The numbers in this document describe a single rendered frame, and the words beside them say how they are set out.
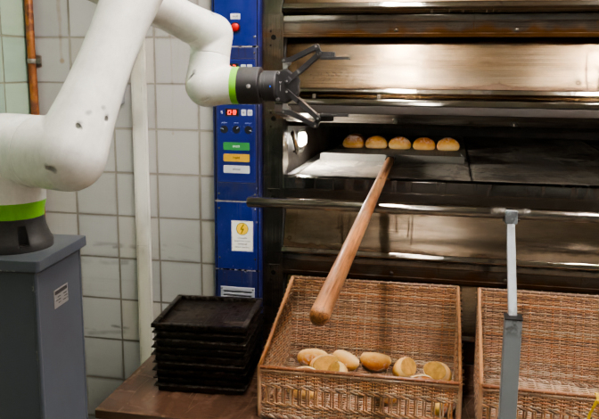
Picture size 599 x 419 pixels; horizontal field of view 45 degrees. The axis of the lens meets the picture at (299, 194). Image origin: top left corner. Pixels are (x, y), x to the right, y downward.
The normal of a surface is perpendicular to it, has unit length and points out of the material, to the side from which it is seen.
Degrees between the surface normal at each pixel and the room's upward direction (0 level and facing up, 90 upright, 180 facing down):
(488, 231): 70
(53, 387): 90
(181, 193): 90
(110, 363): 90
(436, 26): 90
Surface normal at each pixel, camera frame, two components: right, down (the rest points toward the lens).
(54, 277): 0.99, 0.03
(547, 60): -0.18, -0.18
